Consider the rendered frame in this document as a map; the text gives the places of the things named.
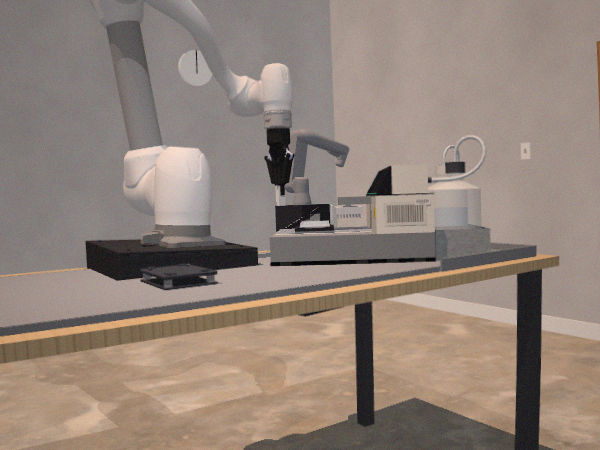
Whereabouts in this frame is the white plastic bottle with black cap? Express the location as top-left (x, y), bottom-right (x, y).
top-left (431, 162), bottom-right (481, 230)

